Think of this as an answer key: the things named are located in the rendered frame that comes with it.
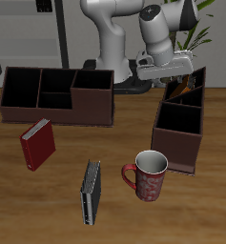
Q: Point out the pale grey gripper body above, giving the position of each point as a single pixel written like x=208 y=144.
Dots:
x=168 y=68

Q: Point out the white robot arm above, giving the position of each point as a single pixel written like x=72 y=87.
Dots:
x=112 y=41

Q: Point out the black upright post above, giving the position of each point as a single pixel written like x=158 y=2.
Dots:
x=62 y=31

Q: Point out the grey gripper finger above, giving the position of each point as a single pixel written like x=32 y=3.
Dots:
x=191 y=81
x=182 y=78

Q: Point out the dark box on shelf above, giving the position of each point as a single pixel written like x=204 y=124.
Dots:
x=44 y=5

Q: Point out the red book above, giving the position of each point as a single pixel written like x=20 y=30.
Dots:
x=39 y=144

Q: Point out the black book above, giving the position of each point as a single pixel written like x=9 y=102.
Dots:
x=91 y=193

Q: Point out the dark brown desk caddy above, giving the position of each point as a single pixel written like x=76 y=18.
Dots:
x=92 y=106
x=178 y=143

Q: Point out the red patterned mug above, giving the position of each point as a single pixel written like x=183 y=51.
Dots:
x=149 y=182

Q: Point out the white shelf unit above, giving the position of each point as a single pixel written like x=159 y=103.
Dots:
x=22 y=31

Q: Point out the green pot plant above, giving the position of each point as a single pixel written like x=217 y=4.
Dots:
x=200 y=35

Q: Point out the orange book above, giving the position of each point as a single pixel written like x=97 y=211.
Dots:
x=180 y=89

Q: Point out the flat black base plate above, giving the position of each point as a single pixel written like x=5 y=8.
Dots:
x=135 y=86

